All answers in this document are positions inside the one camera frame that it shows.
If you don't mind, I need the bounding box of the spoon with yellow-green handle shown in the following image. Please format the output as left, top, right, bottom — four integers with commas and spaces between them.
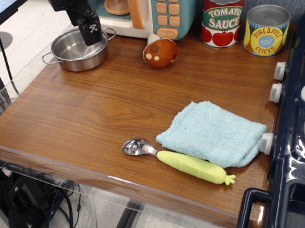
122, 137, 236, 186

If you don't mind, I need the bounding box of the pineapple slices can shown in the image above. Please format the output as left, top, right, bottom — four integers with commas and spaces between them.
243, 4, 291, 57

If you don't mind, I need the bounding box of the small steel pot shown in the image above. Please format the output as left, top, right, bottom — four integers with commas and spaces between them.
42, 27, 117, 72

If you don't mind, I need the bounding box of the blue cable under table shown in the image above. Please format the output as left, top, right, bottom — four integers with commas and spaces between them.
39, 188, 75, 228

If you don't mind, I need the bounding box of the white stove knob middle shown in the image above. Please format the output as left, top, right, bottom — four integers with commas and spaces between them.
269, 83, 283, 104

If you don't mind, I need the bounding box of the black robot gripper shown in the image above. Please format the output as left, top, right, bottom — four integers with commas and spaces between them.
48, 0, 102, 46

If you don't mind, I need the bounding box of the black cable under table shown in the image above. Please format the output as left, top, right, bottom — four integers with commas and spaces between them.
23, 182, 86, 228

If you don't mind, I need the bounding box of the white stove knob lower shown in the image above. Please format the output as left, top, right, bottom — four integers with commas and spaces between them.
260, 132, 274, 155

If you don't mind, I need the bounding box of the teal toy microwave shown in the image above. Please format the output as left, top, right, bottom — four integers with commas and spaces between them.
88, 0, 202, 40

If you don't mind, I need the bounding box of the white stove knob upper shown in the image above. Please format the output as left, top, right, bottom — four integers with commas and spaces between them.
273, 62, 286, 81

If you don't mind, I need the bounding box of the dark blue toy stove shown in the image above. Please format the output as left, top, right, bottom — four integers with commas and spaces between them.
237, 14, 305, 228

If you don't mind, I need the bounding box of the brown plush mushroom toy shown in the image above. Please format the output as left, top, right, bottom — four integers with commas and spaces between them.
142, 33, 179, 69

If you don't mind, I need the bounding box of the light blue folded cloth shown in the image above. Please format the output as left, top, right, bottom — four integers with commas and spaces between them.
156, 101, 267, 168

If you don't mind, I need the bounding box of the tomato sauce can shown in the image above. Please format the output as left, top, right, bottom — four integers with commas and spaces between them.
201, 0, 245, 48

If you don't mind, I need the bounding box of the white stove knob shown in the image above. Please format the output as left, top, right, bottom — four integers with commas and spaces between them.
269, 83, 283, 104
273, 62, 286, 81
260, 132, 274, 155

